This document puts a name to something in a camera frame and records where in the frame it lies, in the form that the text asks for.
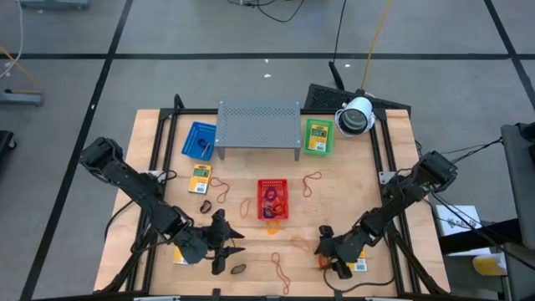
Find yellow carded package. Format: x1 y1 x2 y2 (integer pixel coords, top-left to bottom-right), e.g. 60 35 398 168
172 246 190 266
187 163 213 195
354 249 369 273
308 123 330 153

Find white cardboard box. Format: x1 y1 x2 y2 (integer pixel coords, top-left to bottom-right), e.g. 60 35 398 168
436 204 482 237

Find white floor cable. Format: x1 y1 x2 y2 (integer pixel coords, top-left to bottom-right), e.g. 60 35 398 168
0 0 24 80

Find yellow plastic object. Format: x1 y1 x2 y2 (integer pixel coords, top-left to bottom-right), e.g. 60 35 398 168
472 253 507 277

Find black aluminium frame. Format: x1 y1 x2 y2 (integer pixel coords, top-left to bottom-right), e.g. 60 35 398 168
94 94 451 296

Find red plastic basket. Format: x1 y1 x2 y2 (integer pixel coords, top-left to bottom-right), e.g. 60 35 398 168
256 178 290 222

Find black floor object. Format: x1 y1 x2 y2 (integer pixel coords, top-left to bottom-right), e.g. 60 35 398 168
0 130 18 152

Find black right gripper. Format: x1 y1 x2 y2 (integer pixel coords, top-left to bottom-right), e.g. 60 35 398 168
313 224 371 280

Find black perforated panel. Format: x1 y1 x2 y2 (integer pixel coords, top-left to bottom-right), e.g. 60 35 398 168
303 83 413 113

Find orange floor cable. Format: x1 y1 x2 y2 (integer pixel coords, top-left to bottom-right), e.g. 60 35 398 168
0 44 45 94

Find yellow hanging cable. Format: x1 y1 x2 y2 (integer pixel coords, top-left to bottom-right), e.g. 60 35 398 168
359 0 394 91

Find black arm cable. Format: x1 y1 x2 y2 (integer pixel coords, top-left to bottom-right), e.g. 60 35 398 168
322 267 396 293
103 199 141 242

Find black hanging cable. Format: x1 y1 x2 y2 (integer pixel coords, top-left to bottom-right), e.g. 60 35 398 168
328 0 349 91

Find green plastic basket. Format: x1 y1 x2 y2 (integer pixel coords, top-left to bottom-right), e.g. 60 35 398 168
303 118 335 156

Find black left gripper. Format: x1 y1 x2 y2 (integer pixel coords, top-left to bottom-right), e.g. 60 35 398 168
173 207 247 277

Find long red rubber band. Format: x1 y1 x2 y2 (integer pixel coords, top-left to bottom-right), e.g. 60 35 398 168
270 251 292 296

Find black floor cables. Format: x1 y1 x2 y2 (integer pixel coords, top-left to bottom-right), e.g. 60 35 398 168
227 0 306 23

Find grey side furniture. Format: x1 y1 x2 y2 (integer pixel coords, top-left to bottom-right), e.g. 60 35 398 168
500 122 535 301

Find grey floor stand base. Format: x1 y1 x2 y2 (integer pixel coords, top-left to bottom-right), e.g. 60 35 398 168
0 89 46 108
18 0 91 11

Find thin red rubber band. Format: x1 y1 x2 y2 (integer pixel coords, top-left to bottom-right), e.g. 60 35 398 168
209 176 232 205
302 171 324 198

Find grey perforated metal shelf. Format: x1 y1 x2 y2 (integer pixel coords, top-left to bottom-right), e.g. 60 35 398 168
214 98 303 162

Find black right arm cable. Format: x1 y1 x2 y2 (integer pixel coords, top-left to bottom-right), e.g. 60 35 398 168
322 267 396 293

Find blue plastic basket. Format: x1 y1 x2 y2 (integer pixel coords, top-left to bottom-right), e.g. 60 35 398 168
181 120 217 162

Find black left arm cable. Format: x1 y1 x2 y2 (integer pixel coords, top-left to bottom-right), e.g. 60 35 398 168
103 199 141 242

